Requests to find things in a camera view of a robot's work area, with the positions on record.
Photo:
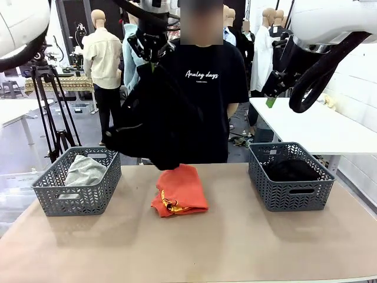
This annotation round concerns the small white table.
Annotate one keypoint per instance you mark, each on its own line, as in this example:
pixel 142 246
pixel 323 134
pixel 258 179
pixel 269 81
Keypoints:
pixel 14 109

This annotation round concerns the table with patterned cloth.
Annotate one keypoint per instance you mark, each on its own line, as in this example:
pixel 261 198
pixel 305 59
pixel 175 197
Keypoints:
pixel 67 84

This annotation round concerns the mannequin in white shirt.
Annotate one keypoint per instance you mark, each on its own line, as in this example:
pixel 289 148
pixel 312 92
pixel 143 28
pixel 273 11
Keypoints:
pixel 260 59

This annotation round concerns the olive items on floor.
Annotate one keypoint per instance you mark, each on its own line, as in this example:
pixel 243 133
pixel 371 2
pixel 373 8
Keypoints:
pixel 241 141

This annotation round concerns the large white table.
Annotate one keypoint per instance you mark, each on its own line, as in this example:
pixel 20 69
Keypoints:
pixel 309 126

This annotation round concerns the black camera tripod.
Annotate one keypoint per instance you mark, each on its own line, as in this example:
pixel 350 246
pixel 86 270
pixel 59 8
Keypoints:
pixel 44 70

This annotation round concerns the mannequin in blue shirt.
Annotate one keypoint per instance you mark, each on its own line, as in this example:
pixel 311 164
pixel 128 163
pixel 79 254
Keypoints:
pixel 229 35

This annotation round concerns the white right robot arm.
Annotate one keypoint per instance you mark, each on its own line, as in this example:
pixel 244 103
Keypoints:
pixel 324 17

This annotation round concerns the black top garment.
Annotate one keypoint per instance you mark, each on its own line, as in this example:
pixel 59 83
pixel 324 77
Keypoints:
pixel 291 172

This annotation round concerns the mannequin in dark clothes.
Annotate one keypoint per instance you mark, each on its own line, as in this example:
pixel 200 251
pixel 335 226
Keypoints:
pixel 246 50

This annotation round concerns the grey stool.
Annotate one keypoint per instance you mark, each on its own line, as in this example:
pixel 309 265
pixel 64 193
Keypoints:
pixel 11 88

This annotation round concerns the orange printed garment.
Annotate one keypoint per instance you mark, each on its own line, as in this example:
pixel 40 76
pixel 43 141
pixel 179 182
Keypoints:
pixel 182 188

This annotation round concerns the black trousers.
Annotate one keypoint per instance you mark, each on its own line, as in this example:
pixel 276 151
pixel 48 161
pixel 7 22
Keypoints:
pixel 153 118

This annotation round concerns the mannequin in light blue fleece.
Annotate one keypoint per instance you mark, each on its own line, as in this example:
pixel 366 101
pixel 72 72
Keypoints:
pixel 129 67

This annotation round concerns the person's left forearm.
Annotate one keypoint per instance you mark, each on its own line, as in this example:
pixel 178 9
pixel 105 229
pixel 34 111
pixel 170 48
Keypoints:
pixel 233 110

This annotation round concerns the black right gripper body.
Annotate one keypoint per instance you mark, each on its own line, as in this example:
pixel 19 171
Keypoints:
pixel 278 84

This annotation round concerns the grey plastic lattice basket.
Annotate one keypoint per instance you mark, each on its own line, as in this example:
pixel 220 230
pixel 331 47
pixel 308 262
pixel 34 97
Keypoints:
pixel 76 200
pixel 294 200

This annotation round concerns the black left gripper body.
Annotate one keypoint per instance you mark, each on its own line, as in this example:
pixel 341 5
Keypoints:
pixel 151 35

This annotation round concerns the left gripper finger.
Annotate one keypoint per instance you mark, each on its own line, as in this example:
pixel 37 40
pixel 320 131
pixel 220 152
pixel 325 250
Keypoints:
pixel 137 47
pixel 166 51

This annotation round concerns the mannequin in black shirt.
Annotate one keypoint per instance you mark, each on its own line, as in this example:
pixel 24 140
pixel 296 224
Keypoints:
pixel 279 32

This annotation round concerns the mannequin in cream shirt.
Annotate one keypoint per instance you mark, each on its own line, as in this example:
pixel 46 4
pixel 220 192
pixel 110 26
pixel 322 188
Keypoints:
pixel 103 59

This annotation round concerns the person in black T-shirt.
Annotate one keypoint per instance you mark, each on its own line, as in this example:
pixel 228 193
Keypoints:
pixel 218 118

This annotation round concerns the cream object on white table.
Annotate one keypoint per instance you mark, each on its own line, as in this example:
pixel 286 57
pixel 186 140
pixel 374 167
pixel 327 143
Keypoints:
pixel 330 101

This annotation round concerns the grey garment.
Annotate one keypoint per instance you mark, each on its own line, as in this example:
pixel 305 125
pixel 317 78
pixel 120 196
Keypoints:
pixel 85 174

